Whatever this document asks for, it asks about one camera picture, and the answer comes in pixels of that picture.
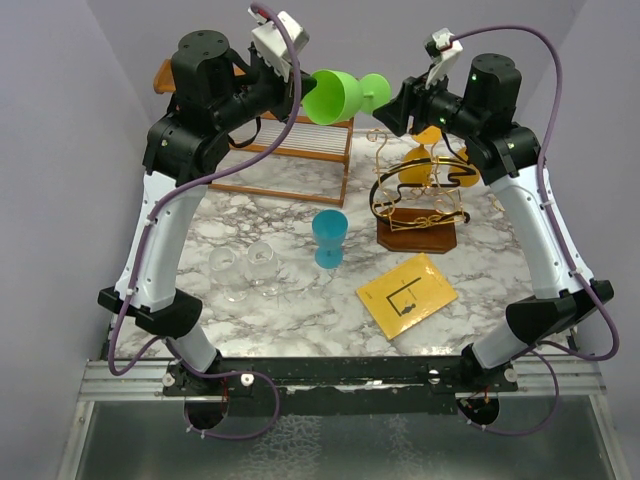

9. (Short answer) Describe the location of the yellow book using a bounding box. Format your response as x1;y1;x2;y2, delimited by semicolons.
356;253;458;340

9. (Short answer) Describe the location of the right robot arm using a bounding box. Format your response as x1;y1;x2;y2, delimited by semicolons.
373;53;614;391

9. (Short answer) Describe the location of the clear wine glass right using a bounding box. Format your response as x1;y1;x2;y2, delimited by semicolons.
247;241;280;296

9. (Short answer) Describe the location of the purple cable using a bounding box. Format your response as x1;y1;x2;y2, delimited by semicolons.
447;25;621;439
106;1;303;441

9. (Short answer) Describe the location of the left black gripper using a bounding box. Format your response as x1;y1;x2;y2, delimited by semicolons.
211;46;317;133

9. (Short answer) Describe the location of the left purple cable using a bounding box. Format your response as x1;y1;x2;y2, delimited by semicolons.
106;1;303;441

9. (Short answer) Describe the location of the green plastic wine glass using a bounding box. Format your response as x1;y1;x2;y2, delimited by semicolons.
301;69;392;126

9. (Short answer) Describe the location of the gold wire wine glass rack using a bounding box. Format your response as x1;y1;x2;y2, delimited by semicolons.
367;127;471;254

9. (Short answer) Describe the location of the clear wine glass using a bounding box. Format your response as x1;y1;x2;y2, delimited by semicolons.
208;247;247;302
247;241;280;296

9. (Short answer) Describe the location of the wooden dish rack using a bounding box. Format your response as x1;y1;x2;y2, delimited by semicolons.
153;59;354;208

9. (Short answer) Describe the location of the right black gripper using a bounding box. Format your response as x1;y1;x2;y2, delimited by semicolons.
373;63;482;141

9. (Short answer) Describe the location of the clear wine glass left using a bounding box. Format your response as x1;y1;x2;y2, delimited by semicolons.
208;247;247;302

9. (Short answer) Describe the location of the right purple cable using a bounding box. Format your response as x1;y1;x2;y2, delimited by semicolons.
447;25;621;439

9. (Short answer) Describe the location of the black metal base rail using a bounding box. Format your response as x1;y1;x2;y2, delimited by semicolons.
163;356;518;417

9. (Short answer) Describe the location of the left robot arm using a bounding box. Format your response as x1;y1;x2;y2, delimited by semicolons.
98;23;316;395

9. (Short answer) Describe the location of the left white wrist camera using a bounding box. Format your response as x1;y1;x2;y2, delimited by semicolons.
248;9;309;80

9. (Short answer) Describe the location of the blue plastic wine glass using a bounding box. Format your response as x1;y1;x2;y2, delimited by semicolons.
312;210;348;269

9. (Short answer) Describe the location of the orange plastic wine glass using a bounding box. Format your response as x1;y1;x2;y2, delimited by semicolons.
397;124;443;186
447;147;481;188

